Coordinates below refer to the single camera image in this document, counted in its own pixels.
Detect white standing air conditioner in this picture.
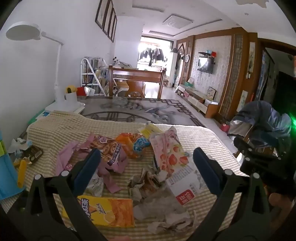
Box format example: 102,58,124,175
170,51,177,87

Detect wall shelf with items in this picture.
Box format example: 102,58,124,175
198,50,218,59

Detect white printed snack bag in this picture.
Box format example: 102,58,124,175
165,160,208,205

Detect swirl cake snack wrapper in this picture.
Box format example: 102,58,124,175
89,136,129,173

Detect pink plastic wrapper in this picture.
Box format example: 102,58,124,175
55,133,127,193

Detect white container with yellow item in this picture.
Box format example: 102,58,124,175
65,85,78,102

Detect clothes draped chair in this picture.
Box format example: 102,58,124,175
228,101,292,149

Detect white bookshelf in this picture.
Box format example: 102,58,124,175
80,57,109,96

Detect strawberry print bag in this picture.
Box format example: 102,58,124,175
149,126,189,174

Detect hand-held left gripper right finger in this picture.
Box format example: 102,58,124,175
185,147,271,241

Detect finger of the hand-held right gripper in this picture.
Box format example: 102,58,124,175
233,137,255,161

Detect small white snack wrapper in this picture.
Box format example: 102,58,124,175
87,173,104,197

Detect blue plastic box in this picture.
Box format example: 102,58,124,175
0,131,25,201

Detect yellow tissue packet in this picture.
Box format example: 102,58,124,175
138,122,164,139

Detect person's right hand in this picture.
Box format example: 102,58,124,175
268,192,296,209

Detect crumpled brown white tissue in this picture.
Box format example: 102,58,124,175
128,168,168,202

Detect wooden chair with jacket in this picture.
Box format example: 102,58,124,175
233,144,245,159

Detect brown wooden chair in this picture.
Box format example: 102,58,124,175
108,65,167,100

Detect dark flat packet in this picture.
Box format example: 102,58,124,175
24,146,44,165

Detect orange blue snack wrapper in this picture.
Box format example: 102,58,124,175
116,132,152,159

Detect white desk lamp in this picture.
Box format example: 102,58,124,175
6,21,86,114

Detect small framed picture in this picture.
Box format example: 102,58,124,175
206,87,217,100

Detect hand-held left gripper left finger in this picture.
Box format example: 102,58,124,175
7,148,107,241

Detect wall television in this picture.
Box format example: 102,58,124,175
198,57,213,74

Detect long television cabinet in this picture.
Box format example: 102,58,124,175
176,83,219,118

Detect hanging clothes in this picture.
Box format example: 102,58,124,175
139,46,167,67

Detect framed wall picture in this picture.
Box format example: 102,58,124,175
103,0,114,35
111,15,118,43
107,7,116,40
95,0,110,29

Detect grey white paper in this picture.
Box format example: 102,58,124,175
134,192,195,234

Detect orange drink carton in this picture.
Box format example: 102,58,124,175
61,196,136,229

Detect square ceiling light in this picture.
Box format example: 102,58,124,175
162,14,193,29

